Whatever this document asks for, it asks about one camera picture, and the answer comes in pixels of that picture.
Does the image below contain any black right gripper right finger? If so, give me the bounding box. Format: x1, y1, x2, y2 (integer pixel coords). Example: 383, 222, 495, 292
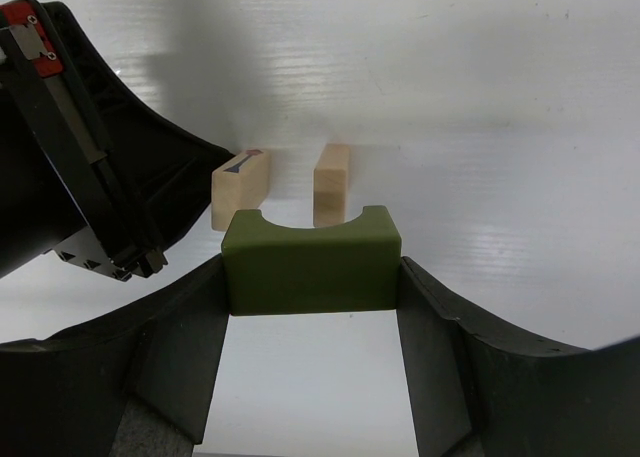
397, 258, 639, 456

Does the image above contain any natural wood block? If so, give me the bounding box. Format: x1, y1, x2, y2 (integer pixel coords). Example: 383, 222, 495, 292
211, 148, 271, 231
313, 144, 350, 228

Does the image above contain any green wood block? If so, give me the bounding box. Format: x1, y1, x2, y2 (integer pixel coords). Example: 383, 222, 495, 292
221, 206, 402, 316

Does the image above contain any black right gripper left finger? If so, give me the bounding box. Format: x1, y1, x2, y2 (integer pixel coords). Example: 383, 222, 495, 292
1, 257, 229, 456

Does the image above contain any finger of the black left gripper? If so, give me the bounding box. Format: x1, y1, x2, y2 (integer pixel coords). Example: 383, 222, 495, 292
1, 1, 166, 281
29, 0, 232, 257

